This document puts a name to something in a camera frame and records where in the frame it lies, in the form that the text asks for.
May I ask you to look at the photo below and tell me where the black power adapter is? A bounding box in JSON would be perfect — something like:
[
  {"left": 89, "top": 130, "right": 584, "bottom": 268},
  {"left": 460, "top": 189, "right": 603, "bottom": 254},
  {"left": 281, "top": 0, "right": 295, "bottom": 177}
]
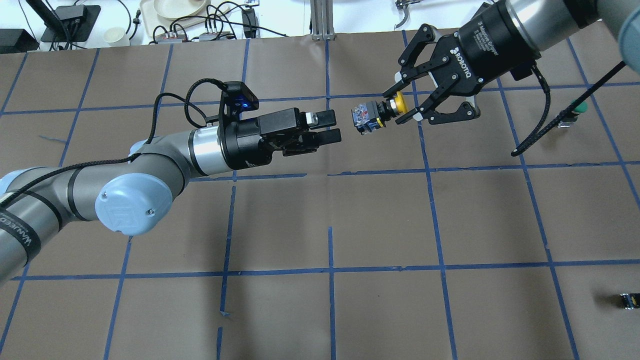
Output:
[{"left": 241, "top": 7, "right": 258, "bottom": 39}]

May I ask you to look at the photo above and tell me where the yellow push button switch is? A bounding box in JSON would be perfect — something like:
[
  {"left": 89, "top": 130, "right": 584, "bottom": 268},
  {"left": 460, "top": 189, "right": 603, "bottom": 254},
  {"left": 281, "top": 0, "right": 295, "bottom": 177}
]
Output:
[{"left": 350, "top": 91, "right": 409, "bottom": 135}]

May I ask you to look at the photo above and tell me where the green push button switch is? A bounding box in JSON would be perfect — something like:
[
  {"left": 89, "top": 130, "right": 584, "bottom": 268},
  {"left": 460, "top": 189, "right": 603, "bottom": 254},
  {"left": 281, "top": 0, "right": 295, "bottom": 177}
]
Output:
[{"left": 557, "top": 101, "right": 588, "bottom": 129}]

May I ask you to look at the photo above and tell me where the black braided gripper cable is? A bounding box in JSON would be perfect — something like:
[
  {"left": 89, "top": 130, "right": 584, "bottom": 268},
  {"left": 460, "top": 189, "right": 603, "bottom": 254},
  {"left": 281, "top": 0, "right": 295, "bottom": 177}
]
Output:
[{"left": 147, "top": 77, "right": 231, "bottom": 151}]

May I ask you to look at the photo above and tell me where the aluminium frame post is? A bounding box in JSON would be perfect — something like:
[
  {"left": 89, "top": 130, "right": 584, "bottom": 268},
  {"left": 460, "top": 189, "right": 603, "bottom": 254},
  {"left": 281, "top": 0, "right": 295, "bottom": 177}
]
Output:
[{"left": 310, "top": 0, "right": 336, "bottom": 41}]

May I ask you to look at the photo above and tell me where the white paper cup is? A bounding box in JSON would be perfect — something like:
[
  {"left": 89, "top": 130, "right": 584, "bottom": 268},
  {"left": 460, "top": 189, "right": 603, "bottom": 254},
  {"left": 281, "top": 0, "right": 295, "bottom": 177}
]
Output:
[{"left": 102, "top": 27, "right": 130, "bottom": 47}]

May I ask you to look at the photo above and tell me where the black button switch part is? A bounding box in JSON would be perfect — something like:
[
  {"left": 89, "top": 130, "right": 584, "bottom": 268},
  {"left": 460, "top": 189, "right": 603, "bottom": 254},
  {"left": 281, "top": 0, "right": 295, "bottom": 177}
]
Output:
[{"left": 619, "top": 292, "right": 640, "bottom": 310}]

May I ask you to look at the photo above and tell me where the beige square tray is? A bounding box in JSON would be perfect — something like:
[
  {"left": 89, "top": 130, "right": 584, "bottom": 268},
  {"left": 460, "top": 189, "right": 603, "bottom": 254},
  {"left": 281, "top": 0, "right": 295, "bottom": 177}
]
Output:
[{"left": 139, "top": 0, "right": 231, "bottom": 37}]

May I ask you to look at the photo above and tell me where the black camera stand base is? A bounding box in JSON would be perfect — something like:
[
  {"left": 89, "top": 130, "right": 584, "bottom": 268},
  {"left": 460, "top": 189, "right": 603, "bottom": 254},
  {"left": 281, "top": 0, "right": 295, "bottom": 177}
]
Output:
[{"left": 36, "top": 4, "right": 102, "bottom": 43}]

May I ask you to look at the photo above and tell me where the beige round plate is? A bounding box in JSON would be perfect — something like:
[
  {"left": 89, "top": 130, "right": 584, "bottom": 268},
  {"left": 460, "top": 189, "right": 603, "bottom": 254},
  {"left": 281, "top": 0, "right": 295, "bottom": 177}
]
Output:
[{"left": 151, "top": 0, "right": 210, "bottom": 20}]

